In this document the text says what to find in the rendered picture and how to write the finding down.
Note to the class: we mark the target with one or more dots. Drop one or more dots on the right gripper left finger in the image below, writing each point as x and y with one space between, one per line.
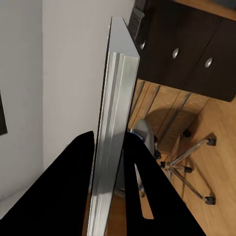
55 204

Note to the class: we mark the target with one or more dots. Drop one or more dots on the notebook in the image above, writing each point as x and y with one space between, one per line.
122 66

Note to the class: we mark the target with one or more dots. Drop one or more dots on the keyboard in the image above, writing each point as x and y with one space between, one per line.
135 21

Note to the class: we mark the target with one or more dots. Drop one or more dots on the cabinet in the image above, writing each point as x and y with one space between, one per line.
189 45
169 111

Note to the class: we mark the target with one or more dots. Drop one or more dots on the swivel chair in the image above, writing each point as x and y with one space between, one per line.
143 129

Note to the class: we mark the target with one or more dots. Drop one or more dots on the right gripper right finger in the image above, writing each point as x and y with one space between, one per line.
171 215

